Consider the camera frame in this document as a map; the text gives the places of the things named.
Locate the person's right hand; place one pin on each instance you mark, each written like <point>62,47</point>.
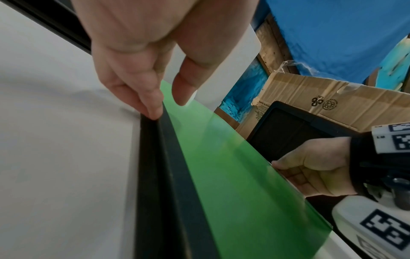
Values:
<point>326,164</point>

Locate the person's left hand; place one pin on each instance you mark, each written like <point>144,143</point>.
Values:
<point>137,27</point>

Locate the green transparent plastic sheet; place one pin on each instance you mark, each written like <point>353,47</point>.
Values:
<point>240,189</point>

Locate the black picture frame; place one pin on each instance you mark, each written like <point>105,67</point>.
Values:
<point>166,189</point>

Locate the black rectangular tray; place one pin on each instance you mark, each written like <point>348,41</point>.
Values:
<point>282,131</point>

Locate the brown cardboard box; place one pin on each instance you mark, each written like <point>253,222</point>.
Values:
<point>352,106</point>

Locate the white marker block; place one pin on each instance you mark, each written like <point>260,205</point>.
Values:
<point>392,139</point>

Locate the turquoise painted panel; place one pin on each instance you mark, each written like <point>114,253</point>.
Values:
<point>394,68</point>
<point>246,86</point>

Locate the brown wooden board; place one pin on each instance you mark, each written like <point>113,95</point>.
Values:
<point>272,48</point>

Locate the blue tarp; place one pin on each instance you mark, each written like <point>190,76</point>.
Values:
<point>336,32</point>

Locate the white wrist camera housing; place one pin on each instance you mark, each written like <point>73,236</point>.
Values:
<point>362,215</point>

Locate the white frame backing sheet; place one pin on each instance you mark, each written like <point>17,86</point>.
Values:
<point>64,151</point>

